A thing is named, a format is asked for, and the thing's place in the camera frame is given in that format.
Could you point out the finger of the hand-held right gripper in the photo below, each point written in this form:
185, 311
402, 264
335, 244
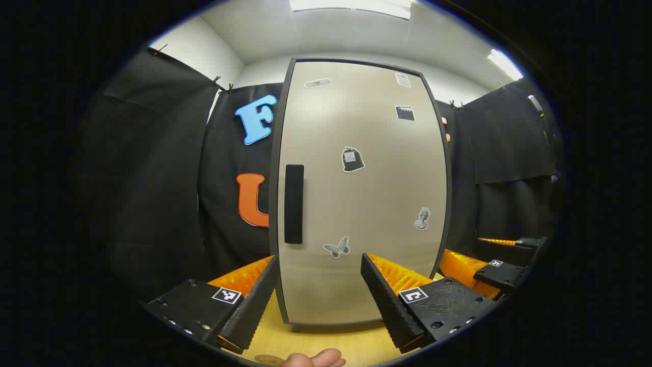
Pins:
501, 275
530, 242

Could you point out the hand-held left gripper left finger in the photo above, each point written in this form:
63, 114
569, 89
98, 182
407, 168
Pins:
254, 306

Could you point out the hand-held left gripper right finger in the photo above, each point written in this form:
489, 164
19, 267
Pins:
387, 306

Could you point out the round brown coaster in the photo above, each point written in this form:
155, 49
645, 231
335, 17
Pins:
267, 360

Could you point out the beige cabinet door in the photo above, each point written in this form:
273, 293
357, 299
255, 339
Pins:
367, 204

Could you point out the dark grey cabinet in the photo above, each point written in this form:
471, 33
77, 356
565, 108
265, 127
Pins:
275, 178

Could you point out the small ceiling light panel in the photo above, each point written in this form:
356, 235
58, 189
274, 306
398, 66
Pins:
505, 64

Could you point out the black backdrop cloth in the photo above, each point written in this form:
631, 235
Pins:
153, 178

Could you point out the long ceiling light panel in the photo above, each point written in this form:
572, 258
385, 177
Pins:
351, 6

